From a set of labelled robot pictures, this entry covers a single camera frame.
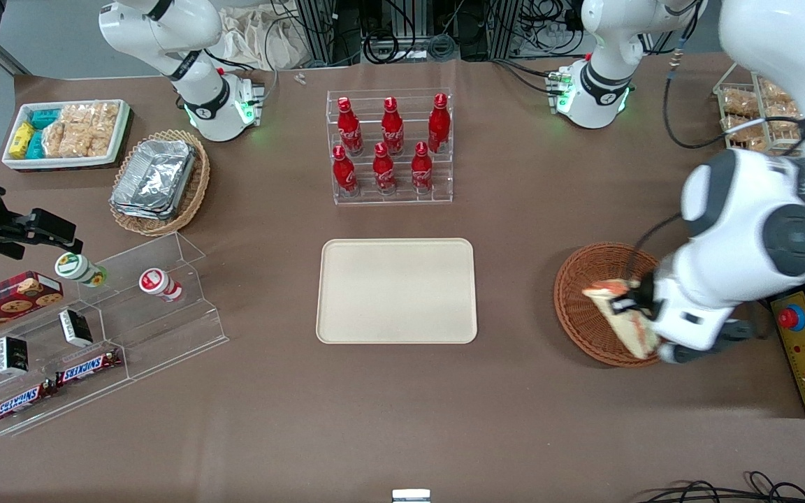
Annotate white rectangular snack box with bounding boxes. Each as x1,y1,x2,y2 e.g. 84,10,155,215
1,99,132,173

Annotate triangular sandwich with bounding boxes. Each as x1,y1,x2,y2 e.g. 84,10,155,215
581,279,663,361

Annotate red cola bottle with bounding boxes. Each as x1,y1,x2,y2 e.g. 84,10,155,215
381,96,405,156
332,145,359,197
411,141,434,195
337,96,364,156
372,142,398,196
428,92,451,154

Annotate yellow snack packet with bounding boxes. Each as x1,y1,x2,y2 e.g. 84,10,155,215
9,122,36,159

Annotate wire mesh snack basket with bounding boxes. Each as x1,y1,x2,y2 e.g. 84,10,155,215
713,75,805,159

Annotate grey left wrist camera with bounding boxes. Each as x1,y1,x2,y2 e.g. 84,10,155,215
658,317,761,365

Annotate Snickers chocolate bar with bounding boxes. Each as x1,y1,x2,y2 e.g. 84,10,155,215
56,347,124,388
0,381,58,425

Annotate clear acrylic stepped shelf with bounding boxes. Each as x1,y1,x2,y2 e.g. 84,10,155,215
0,232,229,438

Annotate small black carton box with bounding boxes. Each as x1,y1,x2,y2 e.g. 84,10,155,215
58,309,94,349
0,336,30,377

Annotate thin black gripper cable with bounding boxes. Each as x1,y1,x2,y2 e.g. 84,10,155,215
630,212,684,282

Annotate black equipment rack with cables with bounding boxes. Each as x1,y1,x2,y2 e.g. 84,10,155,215
273,0,588,67

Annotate cream rectangular plastic tray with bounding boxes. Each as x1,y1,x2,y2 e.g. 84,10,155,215
316,238,479,345

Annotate clear acrylic bottle rack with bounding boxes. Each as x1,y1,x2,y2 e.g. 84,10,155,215
325,88,454,206

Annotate black coiled floor cables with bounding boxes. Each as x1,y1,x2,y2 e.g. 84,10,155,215
625,471,805,503

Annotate white cloth bag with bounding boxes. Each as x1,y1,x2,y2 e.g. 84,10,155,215
219,3,307,71

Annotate green sunflower yogurt cup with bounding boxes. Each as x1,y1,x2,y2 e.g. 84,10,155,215
55,252,108,289

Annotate clear bag of rice crackers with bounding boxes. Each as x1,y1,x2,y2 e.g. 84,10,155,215
84,103,121,157
42,105,90,159

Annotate black cable with metal plug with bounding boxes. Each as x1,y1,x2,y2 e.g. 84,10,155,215
662,38,805,151

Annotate clear bag of brown snacks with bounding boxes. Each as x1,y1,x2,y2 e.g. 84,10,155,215
723,115,772,152
757,78,796,107
720,87,761,118

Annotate red plaid cookie box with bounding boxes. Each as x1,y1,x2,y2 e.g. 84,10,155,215
0,270,65,344

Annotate red strawberry yogurt cup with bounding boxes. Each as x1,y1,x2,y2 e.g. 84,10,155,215
138,268,184,303

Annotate brown round wicker basket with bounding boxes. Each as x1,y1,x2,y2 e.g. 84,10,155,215
553,241,663,369

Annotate light wicker oval basket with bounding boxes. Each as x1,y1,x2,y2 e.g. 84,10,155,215
108,129,211,238

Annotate stack of aluminium foil trays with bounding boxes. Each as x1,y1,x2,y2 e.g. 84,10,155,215
110,139,198,220

